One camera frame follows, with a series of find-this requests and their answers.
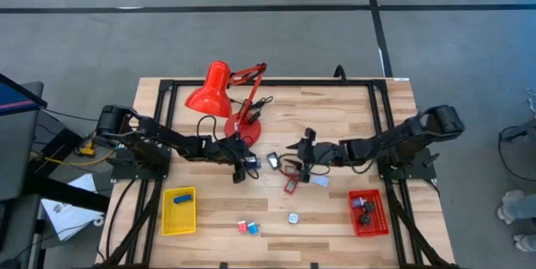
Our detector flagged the yellow cable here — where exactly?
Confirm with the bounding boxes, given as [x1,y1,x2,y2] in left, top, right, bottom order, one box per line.
[44,145,116,168]

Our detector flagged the dark side desk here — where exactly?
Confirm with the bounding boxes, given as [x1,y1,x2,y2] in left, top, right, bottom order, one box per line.
[0,71,110,269]

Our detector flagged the red plastic basket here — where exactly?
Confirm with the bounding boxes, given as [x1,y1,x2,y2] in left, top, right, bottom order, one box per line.
[348,189,390,237]

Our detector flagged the small white box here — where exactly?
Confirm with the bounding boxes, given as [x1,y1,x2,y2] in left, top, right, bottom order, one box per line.
[310,175,331,189]

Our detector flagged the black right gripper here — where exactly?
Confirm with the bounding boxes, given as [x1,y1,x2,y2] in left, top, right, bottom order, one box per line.
[286,127,351,183]

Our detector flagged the black aluminium table frame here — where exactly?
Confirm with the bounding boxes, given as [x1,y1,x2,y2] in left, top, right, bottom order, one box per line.
[94,78,461,269]

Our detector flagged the red digital timer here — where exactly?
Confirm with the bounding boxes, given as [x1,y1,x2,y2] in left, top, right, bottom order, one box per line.
[283,175,300,195]

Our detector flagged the red desk lamp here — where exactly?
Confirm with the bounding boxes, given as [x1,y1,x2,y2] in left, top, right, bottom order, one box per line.
[184,59,269,147]

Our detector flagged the yellow plastic basket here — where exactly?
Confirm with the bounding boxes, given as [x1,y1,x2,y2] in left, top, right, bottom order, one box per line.
[161,186,198,236]

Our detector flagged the person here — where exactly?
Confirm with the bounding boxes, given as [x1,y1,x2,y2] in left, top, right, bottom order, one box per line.
[496,189,536,253]

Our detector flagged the white paper sheets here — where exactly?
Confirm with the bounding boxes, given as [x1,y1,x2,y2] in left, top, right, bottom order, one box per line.
[41,173,106,241]

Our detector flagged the black lamp cable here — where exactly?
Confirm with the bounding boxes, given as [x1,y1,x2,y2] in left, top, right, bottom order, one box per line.
[196,96,276,144]

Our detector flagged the black floor cable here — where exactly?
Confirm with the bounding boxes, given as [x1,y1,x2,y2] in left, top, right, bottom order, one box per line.
[497,117,536,182]

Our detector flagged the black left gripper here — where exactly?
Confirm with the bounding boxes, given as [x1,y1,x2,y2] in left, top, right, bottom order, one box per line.
[209,137,260,184]

